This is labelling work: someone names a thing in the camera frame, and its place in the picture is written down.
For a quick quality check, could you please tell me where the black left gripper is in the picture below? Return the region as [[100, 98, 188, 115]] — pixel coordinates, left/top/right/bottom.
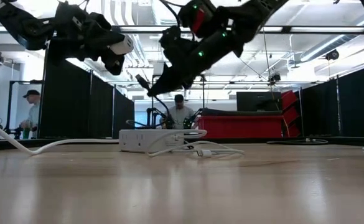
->
[[54, 1, 128, 76]]

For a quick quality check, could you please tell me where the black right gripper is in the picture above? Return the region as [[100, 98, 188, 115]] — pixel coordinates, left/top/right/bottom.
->
[[147, 29, 245, 96]]

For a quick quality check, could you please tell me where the white USB wall charger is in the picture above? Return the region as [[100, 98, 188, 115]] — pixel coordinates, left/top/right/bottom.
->
[[109, 34, 134, 56]]

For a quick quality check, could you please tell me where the white square power strip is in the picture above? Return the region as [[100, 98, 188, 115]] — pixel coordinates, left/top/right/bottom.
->
[[118, 129, 185, 154]]

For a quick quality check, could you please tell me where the person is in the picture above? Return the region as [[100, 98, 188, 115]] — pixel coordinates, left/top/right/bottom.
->
[[19, 89, 42, 139], [159, 94, 197, 130]]

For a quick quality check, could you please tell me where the black divider panel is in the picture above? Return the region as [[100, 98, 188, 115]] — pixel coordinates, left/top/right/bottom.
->
[[299, 62, 364, 138], [38, 40, 136, 140]]

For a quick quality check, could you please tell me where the red storage bin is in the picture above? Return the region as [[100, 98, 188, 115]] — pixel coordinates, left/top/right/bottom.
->
[[197, 108, 284, 139]]

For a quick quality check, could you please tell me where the black monitor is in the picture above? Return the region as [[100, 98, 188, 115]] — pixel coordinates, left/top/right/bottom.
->
[[236, 91, 282, 112]]

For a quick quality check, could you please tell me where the red bin shelf rack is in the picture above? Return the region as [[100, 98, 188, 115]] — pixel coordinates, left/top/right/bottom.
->
[[280, 90, 303, 138]]

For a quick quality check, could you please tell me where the black overhead crossbar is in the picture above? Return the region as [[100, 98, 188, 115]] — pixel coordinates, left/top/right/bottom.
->
[[0, 25, 364, 35]]

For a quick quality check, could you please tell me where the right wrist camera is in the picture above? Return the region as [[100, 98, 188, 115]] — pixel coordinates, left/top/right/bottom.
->
[[159, 26, 189, 63]]

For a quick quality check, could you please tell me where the white square strip cord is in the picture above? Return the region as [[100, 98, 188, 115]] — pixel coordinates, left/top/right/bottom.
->
[[0, 114, 121, 156]]

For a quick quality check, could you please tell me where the black aluminium table frame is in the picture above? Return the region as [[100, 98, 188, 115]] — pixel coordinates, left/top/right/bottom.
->
[[0, 136, 364, 152]]

